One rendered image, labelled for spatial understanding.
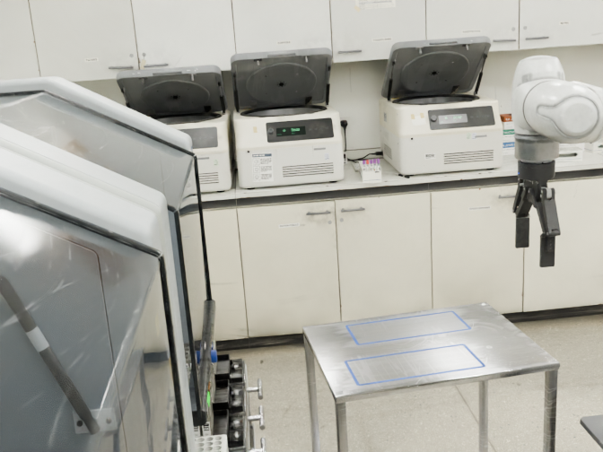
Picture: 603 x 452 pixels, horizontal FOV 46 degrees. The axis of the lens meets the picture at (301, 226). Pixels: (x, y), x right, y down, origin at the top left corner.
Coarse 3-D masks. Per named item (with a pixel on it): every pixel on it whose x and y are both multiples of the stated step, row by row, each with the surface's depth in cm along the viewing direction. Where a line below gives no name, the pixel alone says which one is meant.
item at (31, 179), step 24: (0, 168) 100; (24, 168) 104; (48, 168) 110; (24, 192) 101; (48, 192) 101; (72, 192) 104; (96, 192) 109; (96, 216) 103; (120, 216) 104; (144, 216) 109; (144, 240) 104
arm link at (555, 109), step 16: (528, 96) 138; (544, 96) 130; (560, 96) 126; (576, 96) 124; (592, 96) 124; (528, 112) 135; (544, 112) 128; (560, 112) 125; (576, 112) 124; (592, 112) 124; (544, 128) 129; (560, 128) 126; (576, 128) 125; (592, 128) 125
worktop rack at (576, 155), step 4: (560, 148) 395; (564, 148) 395; (568, 148) 394; (572, 148) 393; (576, 148) 393; (580, 148) 391; (560, 152) 388; (564, 152) 388; (572, 152) 398; (576, 152) 396; (580, 152) 388; (560, 156) 398; (564, 156) 398; (568, 156) 398; (572, 156) 398; (576, 156) 388; (580, 156) 388; (556, 160) 390; (560, 160) 389; (564, 160) 389; (568, 160) 389; (572, 160) 389; (576, 160) 389; (580, 160) 389
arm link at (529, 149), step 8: (520, 136) 147; (528, 136) 146; (536, 136) 145; (520, 144) 147; (528, 144) 146; (536, 144) 145; (544, 144) 145; (552, 144) 145; (520, 152) 148; (528, 152) 147; (536, 152) 146; (544, 152) 146; (552, 152) 146; (520, 160) 149; (528, 160) 147; (536, 160) 146; (544, 160) 146; (552, 160) 149
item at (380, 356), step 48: (336, 336) 211; (384, 336) 209; (432, 336) 206; (480, 336) 204; (528, 336) 202; (336, 384) 183; (384, 384) 181; (432, 384) 181; (480, 384) 234; (336, 432) 181; (480, 432) 239
